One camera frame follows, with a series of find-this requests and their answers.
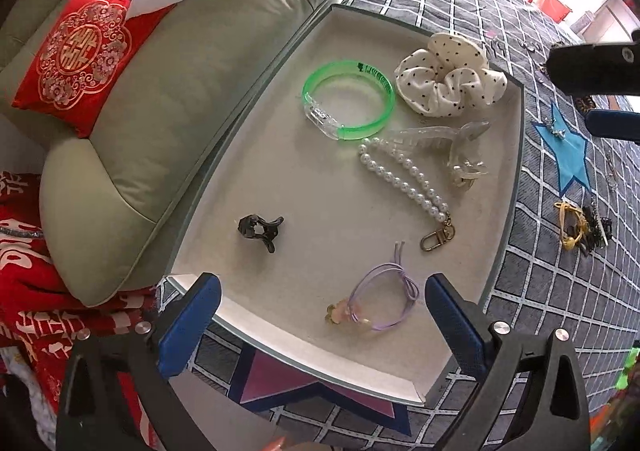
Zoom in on grey-green sofa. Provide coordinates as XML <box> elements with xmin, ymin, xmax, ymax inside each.
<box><xmin>0</xmin><ymin>0</ymin><xmax>348</xmax><ymax>308</ymax></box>

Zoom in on green plastic bangle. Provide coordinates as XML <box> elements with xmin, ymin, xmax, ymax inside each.
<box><xmin>301</xmin><ymin>59</ymin><xmax>396</xmax><ymax>142</ymax></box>

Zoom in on black hair clip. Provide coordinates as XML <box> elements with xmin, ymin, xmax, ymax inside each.
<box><xmin>580</xmin><ymin>208</ymin><xmax>613</xmax><ymax>257</ymax></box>

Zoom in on pearl bead chain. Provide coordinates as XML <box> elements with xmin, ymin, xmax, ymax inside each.
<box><xmin>357</xmin><ymin>138</ymin><xmax>457</xmax><ymax>252</ymax></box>

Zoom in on red embroidered cushion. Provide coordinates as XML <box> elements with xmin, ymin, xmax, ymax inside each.
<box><xmin>11</xmin><ymin>0</ymin><xmax>176</xmax><ymax>139</ymax></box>

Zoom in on red printed blanket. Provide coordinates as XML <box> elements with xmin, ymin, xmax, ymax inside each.
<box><xmin>0</xmin><ymin>171</ymin><xmax>161</xmax><ymax>451</ymax></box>

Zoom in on white polka-dot scrunchie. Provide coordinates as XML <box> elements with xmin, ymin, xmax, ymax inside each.
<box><xmin>394</xmin><ymin>32</ymin><xmax>507</xmax><ymax>119</ymax></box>

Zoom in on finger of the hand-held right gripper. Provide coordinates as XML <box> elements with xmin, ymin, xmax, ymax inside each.
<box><xmin>585</xmin><ymin>109</ymin><xmax>640</xmax><ymax>144</ymax></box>
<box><xmin>546</xmin><ymin>42</ymin><xmax>640</xmax><ymax>96</ymax></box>

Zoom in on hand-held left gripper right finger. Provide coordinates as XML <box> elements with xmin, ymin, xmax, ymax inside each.
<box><xmin>424</xmin><ymin>273</ymin><xmax>593</xmax><ymax>451</ymax></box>

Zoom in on purple hair tie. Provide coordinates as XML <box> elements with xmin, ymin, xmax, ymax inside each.
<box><xmin>325</xmin><ymin>242</ymin><xmax>421</xmax><ymax>332</ymax></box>

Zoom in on white cabinet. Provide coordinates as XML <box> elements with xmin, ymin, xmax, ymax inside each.
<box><xmin>580</xmin><ymin>0</ymin><xmax>636</xmax><ymax>44</ymax></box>

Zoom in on green snack packet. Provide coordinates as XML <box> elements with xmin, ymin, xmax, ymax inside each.
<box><xmin>612</xmin><ymin>341</ymin><xmax>640</xmax><ymax>393</ymax></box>

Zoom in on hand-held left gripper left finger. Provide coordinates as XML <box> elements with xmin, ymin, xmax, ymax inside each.
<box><xmin>55</xmin><ymin>272</ymin><xmax>222</xmax><ymax>451</ymax></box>

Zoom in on silver charm keychain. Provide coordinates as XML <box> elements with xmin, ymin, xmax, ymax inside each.
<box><xmin>542</xmin><ymin>116</ymin><xmax>568</xmax><ymax>139</ymax></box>

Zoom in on yellow hair tie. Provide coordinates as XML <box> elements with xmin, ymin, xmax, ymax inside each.
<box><xmin>552</xmin><ymin>201</ymin><xmax>588</xmax><ymax>252</ymax></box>

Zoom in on white cardboard box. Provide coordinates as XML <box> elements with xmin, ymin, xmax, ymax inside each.
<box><xmin>160</xmin><ymin>4</ymin><xmax>526</xmax><ymax>407</ymax></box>

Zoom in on small black hair claw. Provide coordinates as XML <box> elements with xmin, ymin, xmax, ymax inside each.
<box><xmin>237</xmin><ymin>214</ymin><xmax>285</xmax><ymax>254</ymax></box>

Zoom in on red bucket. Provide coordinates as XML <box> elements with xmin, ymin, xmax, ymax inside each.
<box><xmin>537</xmin><ymin>0</ymin><xmax>573</xmax><ymax>24</ymax></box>

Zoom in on clear hair claw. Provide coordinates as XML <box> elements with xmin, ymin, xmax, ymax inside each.
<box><xmin>382</xmin><ymin>119</ymin><xmax>492</xmax><ymax>192</ymax></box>

